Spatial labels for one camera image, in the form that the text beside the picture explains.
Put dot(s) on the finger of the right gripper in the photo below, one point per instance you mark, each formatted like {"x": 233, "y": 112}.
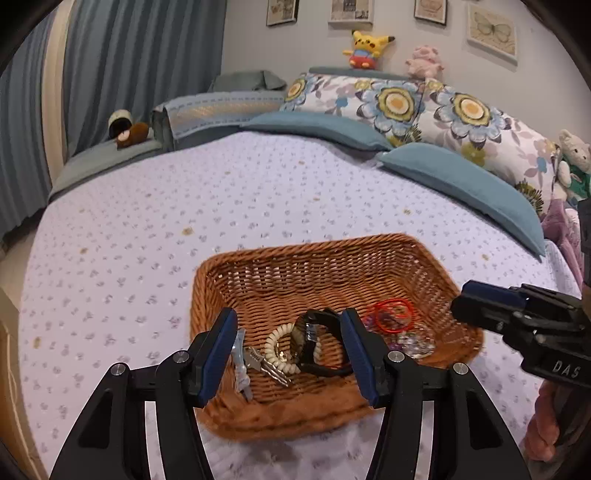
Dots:
{"x": 491, "y": 307}

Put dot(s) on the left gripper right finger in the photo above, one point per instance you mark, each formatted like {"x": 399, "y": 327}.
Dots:
{"x": 470, "y": 438}

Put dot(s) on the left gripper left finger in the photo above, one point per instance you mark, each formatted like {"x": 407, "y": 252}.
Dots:
{"x": 108, "y": 439}

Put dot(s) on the silver hair clip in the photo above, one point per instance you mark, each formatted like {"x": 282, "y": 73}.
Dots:
{"x": 242, "y": 381}

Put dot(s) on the silver keys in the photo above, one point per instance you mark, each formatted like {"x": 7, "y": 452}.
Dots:
{"x": 255, "y": 360}

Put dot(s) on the person's hand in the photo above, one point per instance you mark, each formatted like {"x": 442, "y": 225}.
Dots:
{"x": 540, "y": 441}

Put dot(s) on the wooden side table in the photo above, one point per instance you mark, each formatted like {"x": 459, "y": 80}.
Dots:
{"x": 16, "y": 435}

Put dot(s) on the purple blanket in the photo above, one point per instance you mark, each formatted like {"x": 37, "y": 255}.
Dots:
{"x": 561, "y": 225}

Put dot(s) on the near teal cushion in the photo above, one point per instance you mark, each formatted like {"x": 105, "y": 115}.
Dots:
{"x": 452, "y": 175}

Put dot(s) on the teal cushion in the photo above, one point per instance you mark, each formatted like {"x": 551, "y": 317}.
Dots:
{"x": 452, "y": 175}
{"x": 335, "y": 129}

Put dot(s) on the white bear plush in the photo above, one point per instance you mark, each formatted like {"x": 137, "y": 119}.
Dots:
{"x": 573, "y": 168}

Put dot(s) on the brown wicker basket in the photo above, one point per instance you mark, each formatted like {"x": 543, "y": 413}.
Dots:
{"x": 272, "y": 286}

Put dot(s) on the right floral pillow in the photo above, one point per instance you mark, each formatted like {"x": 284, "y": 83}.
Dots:
{"x": 491, "y": 139}

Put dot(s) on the floral pillow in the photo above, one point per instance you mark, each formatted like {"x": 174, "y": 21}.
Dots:
{"x": 491, "y": 139}
{"x": 390, "y": 106}

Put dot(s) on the left floral pillow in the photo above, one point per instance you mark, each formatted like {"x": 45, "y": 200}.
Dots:
{"x": 390, "y": 106}

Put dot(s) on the far teal cushion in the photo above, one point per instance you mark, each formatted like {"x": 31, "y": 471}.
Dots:
{"x": 335, "y": 129}

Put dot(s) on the pink plush toy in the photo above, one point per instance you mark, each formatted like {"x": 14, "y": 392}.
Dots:
{"x": 425, "y": 62}

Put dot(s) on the yellow Pikachu plush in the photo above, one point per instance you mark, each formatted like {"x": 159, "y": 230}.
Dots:
{"x": 367, "y": 50}

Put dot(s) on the brown plush toy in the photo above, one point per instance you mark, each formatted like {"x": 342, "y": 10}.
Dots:
{"x": 125, "y": 131}

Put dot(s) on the green folded cloth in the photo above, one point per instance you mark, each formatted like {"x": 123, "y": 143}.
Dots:
{"x": 253, "y": 80}

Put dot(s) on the folded blue striped blanket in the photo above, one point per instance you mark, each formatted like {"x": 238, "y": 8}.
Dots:
{"x": 189, "y": 121}

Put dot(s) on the blue curtain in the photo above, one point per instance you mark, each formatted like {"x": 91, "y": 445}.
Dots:
{"x": 71, "y": 73}

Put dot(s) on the butterfly picture frame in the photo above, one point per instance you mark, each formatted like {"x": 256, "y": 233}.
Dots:
{"x": 492, "y": 32}

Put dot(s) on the crown picture frame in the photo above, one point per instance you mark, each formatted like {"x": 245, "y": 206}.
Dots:
{"x": 434, "y": 11}

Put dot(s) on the newspaper picture frame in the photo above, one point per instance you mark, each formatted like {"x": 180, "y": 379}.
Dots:
{"x": 351, "y": 11}

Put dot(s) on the dark left picture frame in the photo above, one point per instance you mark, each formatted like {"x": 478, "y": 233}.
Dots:
{"x": 280, "y": 12}

